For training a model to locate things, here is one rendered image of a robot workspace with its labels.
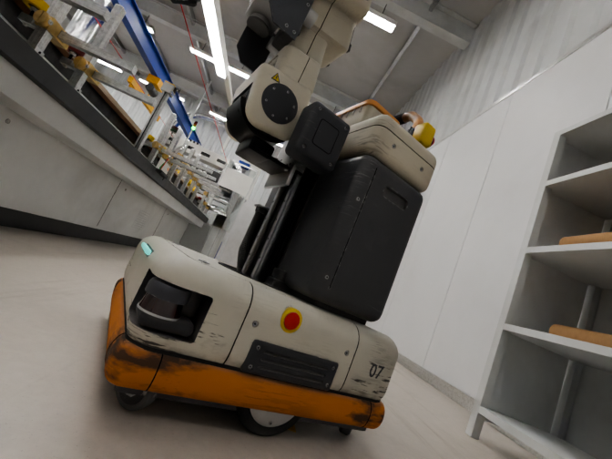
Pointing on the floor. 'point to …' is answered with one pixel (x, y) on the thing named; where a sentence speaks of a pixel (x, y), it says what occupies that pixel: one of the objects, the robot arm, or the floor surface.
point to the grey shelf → (558, 310)
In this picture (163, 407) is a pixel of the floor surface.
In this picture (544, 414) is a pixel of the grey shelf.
